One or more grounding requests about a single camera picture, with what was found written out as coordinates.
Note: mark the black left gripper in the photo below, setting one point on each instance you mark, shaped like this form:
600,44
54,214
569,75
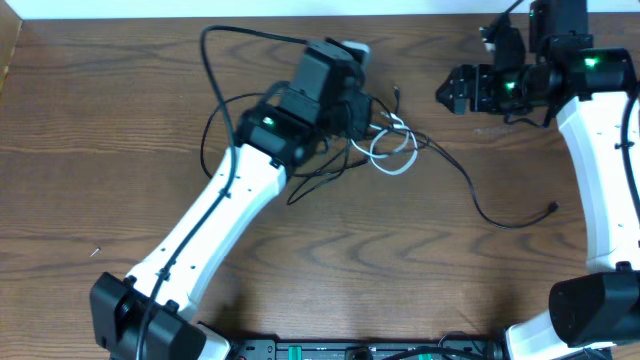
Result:
360,109

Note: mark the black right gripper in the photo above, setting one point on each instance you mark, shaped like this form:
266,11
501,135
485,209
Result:
459,76

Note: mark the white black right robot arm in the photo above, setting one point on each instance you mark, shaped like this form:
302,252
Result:
591,95

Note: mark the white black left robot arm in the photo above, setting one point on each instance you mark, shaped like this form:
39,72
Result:
149,313

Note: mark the small metal screw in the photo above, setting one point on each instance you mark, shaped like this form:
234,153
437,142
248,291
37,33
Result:
94,252

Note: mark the cardboard box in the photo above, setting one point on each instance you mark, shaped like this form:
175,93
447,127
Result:
10,29

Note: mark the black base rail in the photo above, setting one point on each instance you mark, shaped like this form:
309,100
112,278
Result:
456,348

